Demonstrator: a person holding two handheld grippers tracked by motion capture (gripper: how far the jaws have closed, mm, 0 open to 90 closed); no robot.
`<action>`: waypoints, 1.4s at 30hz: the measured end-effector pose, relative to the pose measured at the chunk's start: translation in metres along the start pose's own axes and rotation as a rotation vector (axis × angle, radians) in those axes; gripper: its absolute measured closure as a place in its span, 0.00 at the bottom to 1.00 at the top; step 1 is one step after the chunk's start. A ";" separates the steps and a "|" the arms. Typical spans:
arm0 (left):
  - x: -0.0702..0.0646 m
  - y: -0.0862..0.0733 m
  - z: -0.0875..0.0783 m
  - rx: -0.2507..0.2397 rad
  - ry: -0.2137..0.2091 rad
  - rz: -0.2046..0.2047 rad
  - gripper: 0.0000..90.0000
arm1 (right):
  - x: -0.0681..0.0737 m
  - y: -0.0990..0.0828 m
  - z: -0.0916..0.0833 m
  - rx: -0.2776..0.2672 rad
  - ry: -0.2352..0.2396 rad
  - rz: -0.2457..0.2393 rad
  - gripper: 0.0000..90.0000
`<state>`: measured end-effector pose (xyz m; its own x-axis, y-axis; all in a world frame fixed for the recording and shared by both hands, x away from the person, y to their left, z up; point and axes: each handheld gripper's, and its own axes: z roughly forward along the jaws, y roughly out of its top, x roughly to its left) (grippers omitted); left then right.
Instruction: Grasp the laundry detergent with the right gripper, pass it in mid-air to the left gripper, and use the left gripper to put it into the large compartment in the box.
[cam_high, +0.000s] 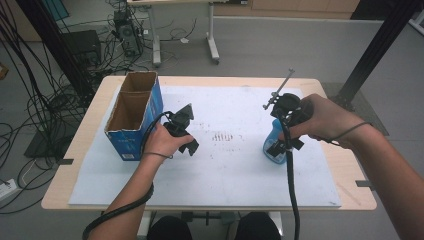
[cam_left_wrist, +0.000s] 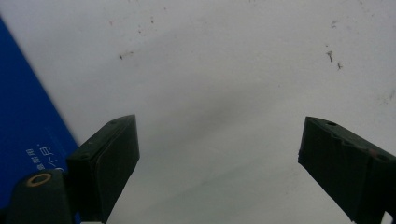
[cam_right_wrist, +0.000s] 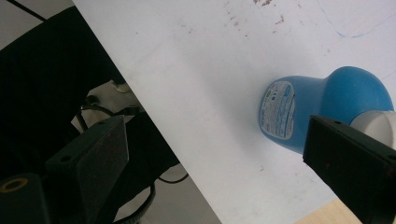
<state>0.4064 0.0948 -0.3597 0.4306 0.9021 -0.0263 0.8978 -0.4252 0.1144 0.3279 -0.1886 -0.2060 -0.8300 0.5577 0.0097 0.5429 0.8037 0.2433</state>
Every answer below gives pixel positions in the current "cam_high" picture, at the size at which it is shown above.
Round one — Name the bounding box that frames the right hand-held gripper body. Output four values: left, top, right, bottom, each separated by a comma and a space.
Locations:
262, 68, 314, 128

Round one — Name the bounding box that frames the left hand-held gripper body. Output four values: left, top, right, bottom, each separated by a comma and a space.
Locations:
163, 103, 195, 138

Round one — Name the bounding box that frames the blue plastic bottle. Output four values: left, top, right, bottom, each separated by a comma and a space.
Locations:
262, 118, 292, 165

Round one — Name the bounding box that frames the blue cardboard box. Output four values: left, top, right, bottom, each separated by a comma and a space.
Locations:
104, 70, 165, 162

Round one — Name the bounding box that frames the person's left hand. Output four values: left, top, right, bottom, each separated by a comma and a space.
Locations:
143, 123, 195, 161

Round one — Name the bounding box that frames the person's right hand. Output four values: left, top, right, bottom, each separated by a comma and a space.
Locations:
279, 93, 371, 151

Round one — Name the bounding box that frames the thin black wristband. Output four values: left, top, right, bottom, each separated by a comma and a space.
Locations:
324, 121, 373, 146
142, 151, 174, 160

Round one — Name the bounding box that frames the white foam board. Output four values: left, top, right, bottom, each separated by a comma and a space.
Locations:
68, 85, 343, 208

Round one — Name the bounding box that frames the person's right leg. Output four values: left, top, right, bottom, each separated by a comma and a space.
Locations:
234, 211, 283, 240

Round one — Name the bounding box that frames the person's leg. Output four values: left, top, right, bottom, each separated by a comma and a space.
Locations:
234, 211, 283, 240
146, 214, 194, 240

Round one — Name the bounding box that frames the person's left leg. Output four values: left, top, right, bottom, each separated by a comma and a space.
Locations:
146, 214, 194, 240

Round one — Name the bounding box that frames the black computer tower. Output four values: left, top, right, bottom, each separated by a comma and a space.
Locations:
113, 9, 144, 58

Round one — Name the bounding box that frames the wooden cabinet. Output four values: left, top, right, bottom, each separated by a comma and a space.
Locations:
213, 0, 361, 20

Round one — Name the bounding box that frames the black metal stand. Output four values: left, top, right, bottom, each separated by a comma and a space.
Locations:
14, 0, 96, 101
331, 0, 424, 111

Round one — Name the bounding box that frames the black square case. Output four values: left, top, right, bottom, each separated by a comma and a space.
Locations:
61, 29, 103, 68

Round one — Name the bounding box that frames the teal panel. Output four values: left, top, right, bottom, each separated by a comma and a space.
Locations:
41, 0, 70, 22

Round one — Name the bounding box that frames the white power strip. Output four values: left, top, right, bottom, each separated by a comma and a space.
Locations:
0, 178, 18, 202

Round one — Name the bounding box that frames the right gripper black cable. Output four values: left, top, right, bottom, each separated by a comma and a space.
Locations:
279, 118, 301, 240

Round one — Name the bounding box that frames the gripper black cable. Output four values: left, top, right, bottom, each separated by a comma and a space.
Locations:
82, 110, 174, 240
279, 118, 301, 240

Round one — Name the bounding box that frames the white desk frame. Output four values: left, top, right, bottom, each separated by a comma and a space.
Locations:
127, 0, 231, 68

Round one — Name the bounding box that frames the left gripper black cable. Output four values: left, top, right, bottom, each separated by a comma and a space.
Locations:
82, 110, 174, 240

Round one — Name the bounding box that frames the black stand base plate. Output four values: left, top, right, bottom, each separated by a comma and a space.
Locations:
23, 126, 88, 159

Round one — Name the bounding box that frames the tangle of black cables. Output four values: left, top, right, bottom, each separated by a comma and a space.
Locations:
0, 0, 198, 214

